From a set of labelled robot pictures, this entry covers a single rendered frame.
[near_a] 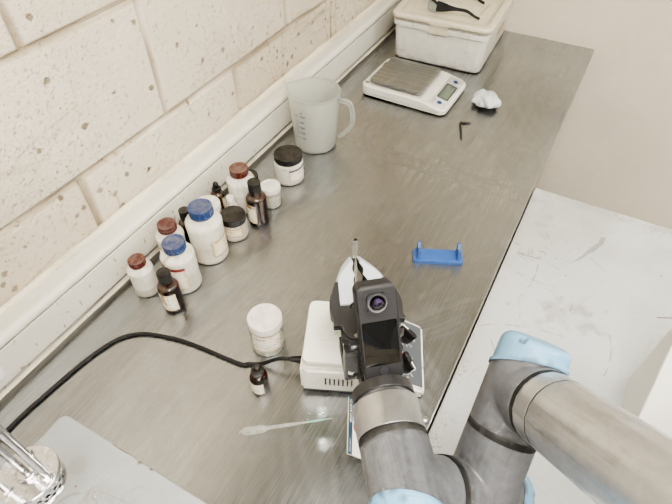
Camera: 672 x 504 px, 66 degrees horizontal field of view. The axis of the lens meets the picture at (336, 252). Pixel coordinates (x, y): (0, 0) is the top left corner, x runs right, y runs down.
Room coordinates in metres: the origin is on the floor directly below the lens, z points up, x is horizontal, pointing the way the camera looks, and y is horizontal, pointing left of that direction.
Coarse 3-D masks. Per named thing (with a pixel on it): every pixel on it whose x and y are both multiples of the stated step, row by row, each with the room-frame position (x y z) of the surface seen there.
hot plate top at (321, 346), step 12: (312, 312) 0.52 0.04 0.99; (324, 312) 0.52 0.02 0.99; (312, 324) 0.49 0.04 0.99; (324, 324) 0.49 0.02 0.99; (312, 336) 0.47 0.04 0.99; (324, 336) 0.47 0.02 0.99; (336, 336) 0.47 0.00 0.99; (312, 348) 0.45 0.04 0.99; (324, 348) 0.45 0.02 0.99; (336, 348) 0.45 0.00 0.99; (312, 360) 0.43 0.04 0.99; (324, 360) 0.43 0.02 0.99; (336, 360) 0.43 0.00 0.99
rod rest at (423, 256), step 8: (416, 248) 0.74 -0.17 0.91; (456, 248) 0.73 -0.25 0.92; (416, 256) 0.72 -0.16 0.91; (424, 256) 0.72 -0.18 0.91; (432, 256) 0.72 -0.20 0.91; (440, 256) 0.72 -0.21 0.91; (448, 256) 0.72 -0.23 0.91; (456, 256) 0.71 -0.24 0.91; (440, 264) 0.70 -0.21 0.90; (448, 264) 0.70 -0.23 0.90; (456, 264) 0.70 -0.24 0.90
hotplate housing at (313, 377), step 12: (300, 360) 0.46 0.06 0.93; (300, 372) 0.42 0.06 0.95; (312, 372) 0.42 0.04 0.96; (324, 372) 0.42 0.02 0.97; (336, 372) 0.42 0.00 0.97; (348, 372) 0.42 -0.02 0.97; (312, 384) 0.42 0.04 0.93; (324, 384) 0.42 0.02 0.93; (336, 384) 0.42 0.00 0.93; (348, 384) 0.41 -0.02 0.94; (420, 396) 0.40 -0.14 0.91
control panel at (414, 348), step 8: (416, 328) 0.52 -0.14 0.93; (408, 344) 0.48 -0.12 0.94; (416, 344) 0.49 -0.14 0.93; (408, 352) 0.47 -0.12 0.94; (416, 352) 0.47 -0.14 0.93; (416, 360) 0.46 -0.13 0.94; (416, 368) 0.44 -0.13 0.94; (408, 376) 0.42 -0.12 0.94; (416, 376) 0.43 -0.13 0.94; (416, 384) 0.41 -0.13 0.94
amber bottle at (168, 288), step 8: (160, 272) 0.60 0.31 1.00; (168, 272) 0.60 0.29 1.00; (160, 280) 0.59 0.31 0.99; (168, 280) 0.59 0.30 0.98; (176, 280) 0.61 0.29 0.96; (160, 288) 0.59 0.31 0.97; (168, 288) 0.59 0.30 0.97; (176, 288) 0.59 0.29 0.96; (160, 296) 0.58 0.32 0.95; (168, 296) 0.58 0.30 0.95; (176, 296) 0.59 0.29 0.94; (168, 304) 0.58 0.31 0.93; (176, 304) 0.58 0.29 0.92; (184, 304) 0.60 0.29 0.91
